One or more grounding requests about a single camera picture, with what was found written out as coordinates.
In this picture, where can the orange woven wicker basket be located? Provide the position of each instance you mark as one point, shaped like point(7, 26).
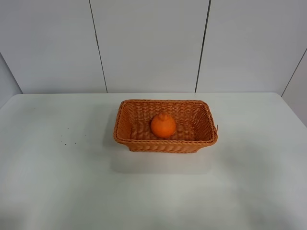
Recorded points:
point(195, 128)

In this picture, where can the orange with stem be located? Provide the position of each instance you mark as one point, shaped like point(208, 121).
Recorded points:
point(163, 125)

